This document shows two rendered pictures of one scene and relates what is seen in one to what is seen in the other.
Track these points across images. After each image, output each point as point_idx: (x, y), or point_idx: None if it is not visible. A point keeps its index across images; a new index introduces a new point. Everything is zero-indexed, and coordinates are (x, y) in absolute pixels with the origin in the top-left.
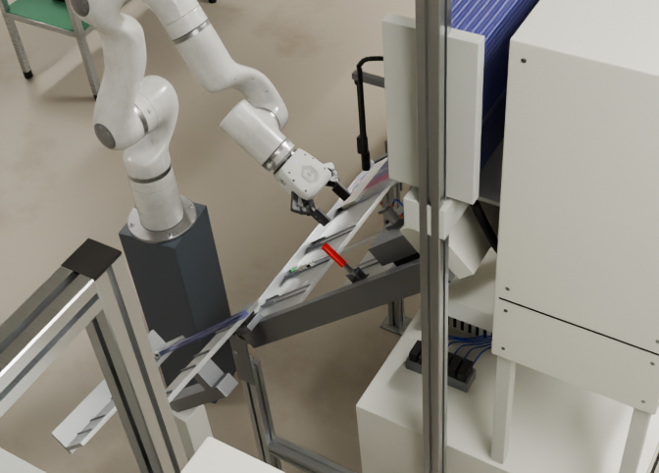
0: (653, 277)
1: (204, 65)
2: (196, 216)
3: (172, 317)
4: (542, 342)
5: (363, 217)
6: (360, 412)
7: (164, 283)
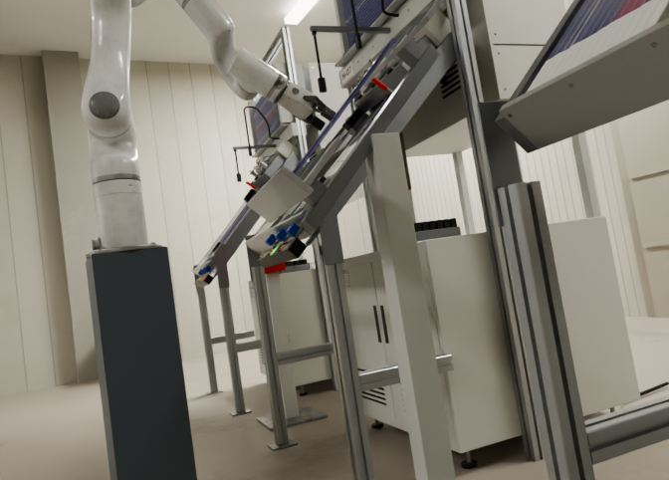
0: None
1: (220, 9)
2: None
3: (152, 374)
4: (522, 70)
5: None
6: (430, 247)
7: (147, 313)
